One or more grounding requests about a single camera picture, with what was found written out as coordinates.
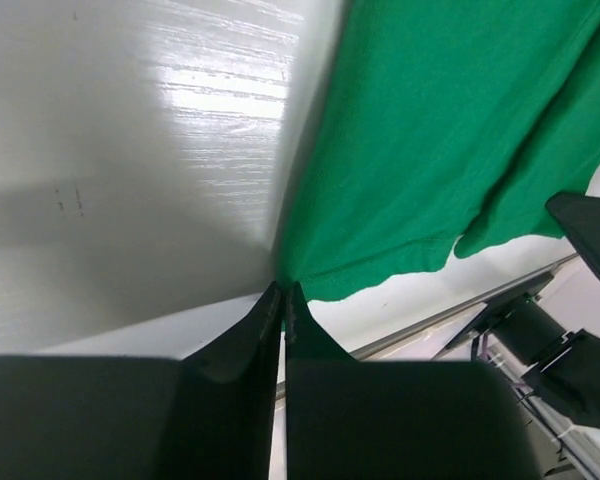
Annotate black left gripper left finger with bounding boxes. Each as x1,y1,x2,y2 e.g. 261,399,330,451
0,284,282,479

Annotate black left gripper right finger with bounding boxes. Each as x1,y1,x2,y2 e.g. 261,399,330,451
285,284,541,479

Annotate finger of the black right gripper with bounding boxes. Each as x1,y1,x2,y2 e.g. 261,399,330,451
545,192,600,281

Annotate green t shirt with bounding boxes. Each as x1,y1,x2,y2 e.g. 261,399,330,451
277,1,600,301

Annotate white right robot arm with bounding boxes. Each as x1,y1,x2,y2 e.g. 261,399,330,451
440,193,600,429

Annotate aluminium table edge rail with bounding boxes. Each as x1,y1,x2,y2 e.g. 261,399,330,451
274,252,581,401

